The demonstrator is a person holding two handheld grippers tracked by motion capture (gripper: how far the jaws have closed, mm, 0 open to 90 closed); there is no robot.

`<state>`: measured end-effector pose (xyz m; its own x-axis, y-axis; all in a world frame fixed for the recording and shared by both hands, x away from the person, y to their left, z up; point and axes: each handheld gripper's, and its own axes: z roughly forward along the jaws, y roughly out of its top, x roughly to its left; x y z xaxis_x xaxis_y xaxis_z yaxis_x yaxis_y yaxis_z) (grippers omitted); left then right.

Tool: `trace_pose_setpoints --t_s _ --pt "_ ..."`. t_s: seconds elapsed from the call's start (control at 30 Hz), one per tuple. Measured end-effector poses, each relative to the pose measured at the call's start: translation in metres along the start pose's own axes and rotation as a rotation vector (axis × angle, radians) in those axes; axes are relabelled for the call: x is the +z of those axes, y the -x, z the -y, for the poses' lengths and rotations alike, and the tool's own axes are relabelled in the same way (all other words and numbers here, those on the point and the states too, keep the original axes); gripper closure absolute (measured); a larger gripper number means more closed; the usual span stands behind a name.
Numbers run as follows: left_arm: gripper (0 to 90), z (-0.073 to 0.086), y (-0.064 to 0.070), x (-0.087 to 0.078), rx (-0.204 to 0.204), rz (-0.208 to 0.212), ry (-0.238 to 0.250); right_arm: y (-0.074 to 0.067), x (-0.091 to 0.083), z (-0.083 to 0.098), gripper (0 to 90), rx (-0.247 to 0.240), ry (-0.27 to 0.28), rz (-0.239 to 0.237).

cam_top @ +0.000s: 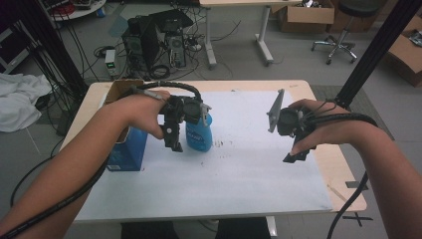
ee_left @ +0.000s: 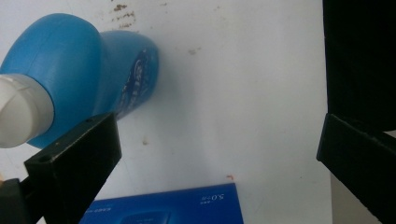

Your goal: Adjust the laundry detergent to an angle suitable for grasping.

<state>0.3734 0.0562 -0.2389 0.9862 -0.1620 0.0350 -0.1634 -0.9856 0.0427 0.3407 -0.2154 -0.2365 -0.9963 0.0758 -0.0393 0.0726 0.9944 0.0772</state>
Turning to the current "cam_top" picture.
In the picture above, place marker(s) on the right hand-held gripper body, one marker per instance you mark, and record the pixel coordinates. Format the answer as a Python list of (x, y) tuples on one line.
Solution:
[(288, 122)]

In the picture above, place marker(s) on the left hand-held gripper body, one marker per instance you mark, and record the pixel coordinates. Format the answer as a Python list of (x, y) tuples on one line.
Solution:
[(175, 109)]

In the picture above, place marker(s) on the blue spray bottle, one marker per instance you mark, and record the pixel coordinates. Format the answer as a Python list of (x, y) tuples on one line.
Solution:
[(199, 136)]

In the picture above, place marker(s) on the person's left hand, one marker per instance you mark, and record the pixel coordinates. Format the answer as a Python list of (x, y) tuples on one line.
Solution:
[(142, 111)]

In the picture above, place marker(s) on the person's right hand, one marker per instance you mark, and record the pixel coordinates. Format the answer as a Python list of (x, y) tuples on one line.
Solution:
[(331, 134)]

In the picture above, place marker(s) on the blue cardboard box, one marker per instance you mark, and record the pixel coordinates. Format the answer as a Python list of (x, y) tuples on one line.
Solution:
[(129, 149)]

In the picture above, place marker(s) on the grey computer tower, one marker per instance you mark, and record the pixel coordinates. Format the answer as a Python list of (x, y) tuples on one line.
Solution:
[(176, 49)]

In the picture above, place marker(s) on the white table mat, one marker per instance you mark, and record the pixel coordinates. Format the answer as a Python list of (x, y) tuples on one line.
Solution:
[(239, 179)]

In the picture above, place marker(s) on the black tape strip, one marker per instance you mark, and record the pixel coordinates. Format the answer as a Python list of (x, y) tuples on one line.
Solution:
[(355, 185)]

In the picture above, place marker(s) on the black computer tower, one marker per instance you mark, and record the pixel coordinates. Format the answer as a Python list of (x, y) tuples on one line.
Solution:
[(142, 43)]

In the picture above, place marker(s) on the white desk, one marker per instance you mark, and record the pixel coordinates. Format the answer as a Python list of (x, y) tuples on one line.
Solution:
[(210, 40)]

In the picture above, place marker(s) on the white power supply unit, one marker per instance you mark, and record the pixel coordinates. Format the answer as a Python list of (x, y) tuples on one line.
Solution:
[(110, 61)]

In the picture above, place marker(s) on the black tape cross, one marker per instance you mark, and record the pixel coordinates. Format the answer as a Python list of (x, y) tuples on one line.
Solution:
[(357, 218)]

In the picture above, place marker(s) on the black flat panel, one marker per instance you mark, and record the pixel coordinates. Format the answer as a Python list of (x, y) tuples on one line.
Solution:
[(172, 20)]

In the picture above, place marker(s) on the office chair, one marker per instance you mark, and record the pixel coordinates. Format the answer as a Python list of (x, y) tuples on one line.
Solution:
[(345, 38)]

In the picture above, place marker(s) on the open brown cardboard box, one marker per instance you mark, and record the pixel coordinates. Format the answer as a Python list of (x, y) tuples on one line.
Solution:
[(308, 15)]

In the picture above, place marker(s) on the black metal stand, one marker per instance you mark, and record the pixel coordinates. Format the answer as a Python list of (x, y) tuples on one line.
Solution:
[(381, 43)]

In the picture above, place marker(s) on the round white table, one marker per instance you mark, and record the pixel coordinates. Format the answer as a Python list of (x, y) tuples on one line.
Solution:
[(83, 13)]

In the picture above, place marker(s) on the large brown cardboard box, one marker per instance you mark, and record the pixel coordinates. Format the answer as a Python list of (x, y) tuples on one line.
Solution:
[(406, 54)]

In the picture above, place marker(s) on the white cloth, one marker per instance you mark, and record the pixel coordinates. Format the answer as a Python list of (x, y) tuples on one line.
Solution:
[(20, 99)]

